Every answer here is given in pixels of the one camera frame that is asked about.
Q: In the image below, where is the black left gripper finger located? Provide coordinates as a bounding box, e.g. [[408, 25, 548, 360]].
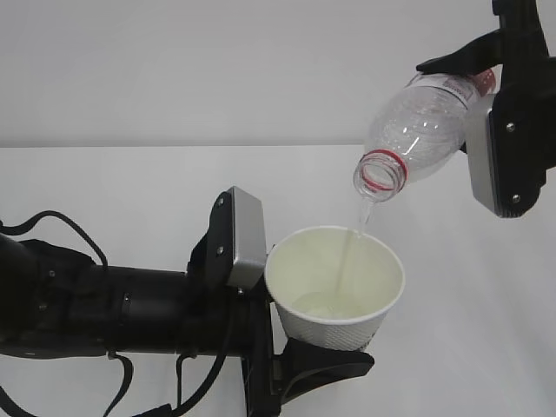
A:
[[271, 338, 374, 416]]

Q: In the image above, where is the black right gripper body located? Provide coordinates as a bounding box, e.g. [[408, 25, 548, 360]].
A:
[[490, 0, 556, 170]]

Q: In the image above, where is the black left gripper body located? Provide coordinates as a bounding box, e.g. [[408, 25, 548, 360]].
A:
[[173, 290, 281, 416]]

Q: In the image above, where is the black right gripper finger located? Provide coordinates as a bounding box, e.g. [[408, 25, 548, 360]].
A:
[[416, 30, 503, 76]]

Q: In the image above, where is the white paper cup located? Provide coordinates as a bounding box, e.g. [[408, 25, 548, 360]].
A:
[[264, 226, 406, 351]]

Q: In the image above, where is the clear plastic water bottle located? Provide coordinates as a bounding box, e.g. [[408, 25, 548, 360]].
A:
[[353, 69, 496, 203]]

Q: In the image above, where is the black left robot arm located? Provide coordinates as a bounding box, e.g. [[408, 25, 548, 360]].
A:
[[1, 237, 374, 416]]

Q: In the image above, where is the poured water stream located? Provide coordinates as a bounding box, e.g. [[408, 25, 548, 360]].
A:
[[334, 197, 375, 295]]

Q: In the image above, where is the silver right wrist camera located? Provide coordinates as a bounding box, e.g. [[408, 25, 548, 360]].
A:
[[460, 93, 547, 219]]

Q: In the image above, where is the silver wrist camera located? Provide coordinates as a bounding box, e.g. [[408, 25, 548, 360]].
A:
[[460, 93, 547, 219], [187, 185, 267, 292]]

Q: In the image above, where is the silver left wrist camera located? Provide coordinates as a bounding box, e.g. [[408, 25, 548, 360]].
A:
[[187, 185, 267, 292]]

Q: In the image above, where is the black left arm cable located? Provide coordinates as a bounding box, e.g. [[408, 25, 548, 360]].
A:
[[0, 210, 231, 417]]

